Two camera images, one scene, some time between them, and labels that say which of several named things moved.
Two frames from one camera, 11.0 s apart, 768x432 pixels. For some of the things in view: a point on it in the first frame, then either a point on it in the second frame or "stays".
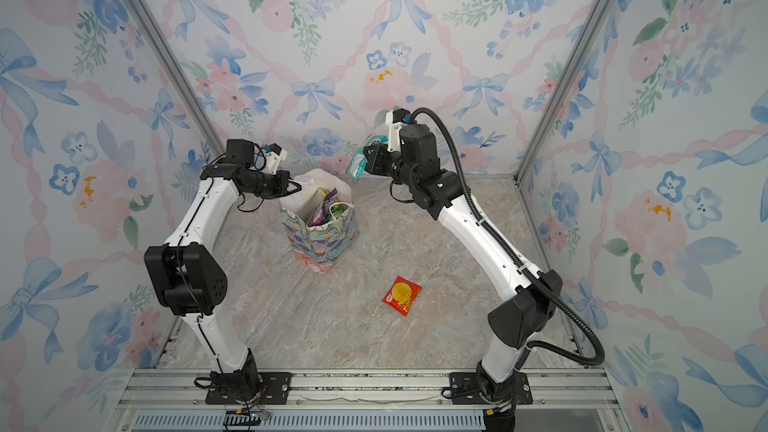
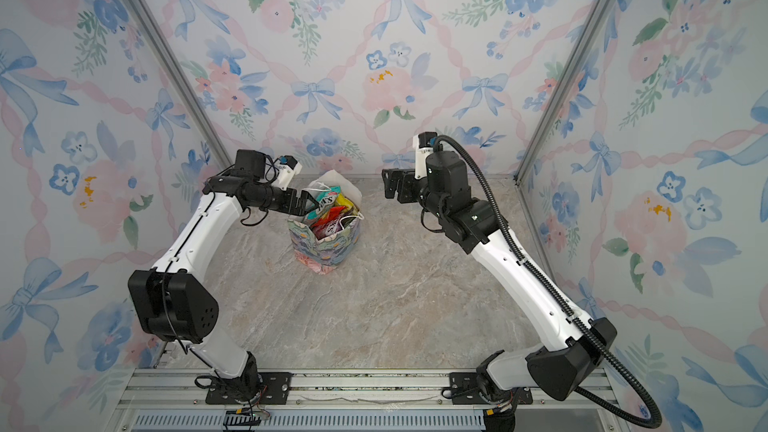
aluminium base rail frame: [368, 400] stays
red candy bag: [401, 295] to [330, 223]
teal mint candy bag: [358, 164] to [327, 197]
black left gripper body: [270, 186] to [276, 199]
